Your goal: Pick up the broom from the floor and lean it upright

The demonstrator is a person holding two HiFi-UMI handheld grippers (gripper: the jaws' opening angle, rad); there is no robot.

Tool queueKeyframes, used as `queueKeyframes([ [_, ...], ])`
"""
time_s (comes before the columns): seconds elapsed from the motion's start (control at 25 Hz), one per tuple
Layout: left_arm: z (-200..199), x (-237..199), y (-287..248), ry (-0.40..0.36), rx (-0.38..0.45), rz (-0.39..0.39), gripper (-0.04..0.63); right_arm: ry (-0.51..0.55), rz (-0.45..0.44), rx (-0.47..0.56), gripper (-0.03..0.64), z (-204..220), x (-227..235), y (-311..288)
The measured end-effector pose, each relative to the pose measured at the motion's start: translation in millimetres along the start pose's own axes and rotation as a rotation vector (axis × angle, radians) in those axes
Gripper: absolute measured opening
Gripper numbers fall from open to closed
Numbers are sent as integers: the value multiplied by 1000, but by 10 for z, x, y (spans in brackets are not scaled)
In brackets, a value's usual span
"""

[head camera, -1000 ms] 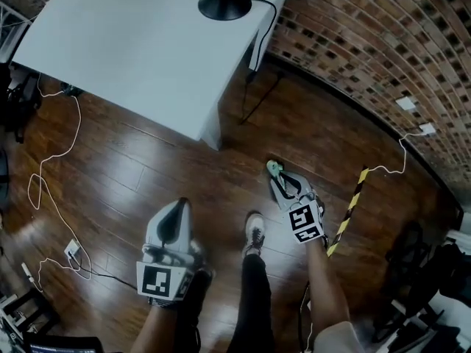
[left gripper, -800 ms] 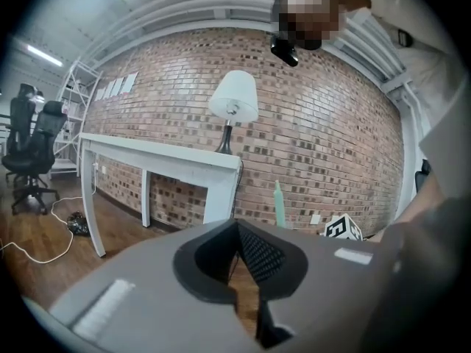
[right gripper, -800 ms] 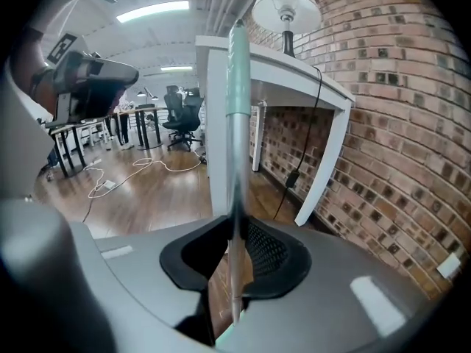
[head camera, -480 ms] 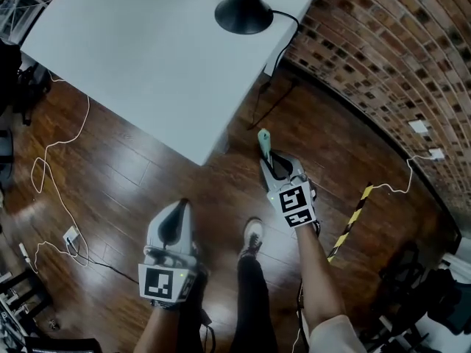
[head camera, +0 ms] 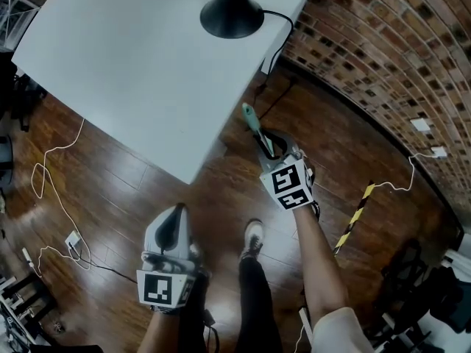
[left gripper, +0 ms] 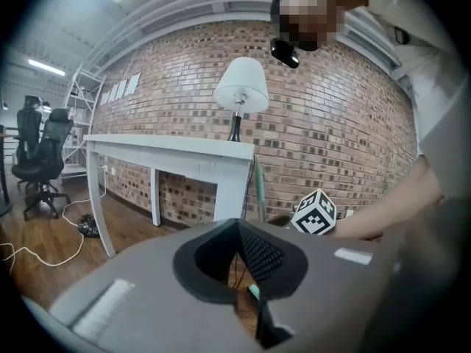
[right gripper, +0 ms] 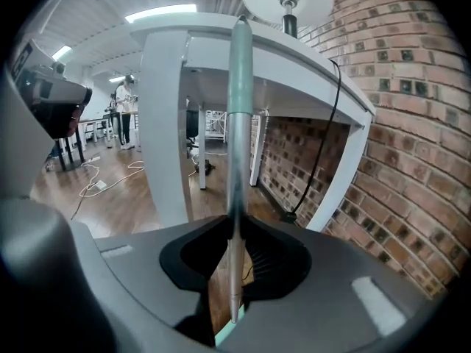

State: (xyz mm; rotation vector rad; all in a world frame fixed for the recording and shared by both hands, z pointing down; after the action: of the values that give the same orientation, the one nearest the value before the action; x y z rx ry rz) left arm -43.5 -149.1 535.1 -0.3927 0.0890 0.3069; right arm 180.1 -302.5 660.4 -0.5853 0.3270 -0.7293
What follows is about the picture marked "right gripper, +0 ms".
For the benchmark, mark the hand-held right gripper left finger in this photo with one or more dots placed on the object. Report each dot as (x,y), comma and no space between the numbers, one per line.
(147,270)

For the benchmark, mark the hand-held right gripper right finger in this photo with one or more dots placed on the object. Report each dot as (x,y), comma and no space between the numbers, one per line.
(331,307)

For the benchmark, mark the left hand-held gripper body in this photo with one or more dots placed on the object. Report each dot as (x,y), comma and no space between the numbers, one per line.
(55,90)

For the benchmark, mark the ceiling light panel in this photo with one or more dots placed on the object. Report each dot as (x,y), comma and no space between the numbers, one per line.
(160,13)
(117,78)
(62,52)

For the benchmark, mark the small white table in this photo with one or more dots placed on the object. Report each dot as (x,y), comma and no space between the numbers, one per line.
(95,123)

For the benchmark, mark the white power strip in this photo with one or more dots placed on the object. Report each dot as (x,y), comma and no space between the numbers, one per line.
(100,185)

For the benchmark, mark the white square table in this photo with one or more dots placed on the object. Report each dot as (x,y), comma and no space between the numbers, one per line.
(162,123)

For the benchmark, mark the black plastic bag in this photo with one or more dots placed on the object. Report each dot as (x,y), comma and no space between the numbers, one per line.
(206,165)

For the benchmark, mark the white metal shelf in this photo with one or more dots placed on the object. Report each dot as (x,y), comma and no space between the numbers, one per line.
(217,135)

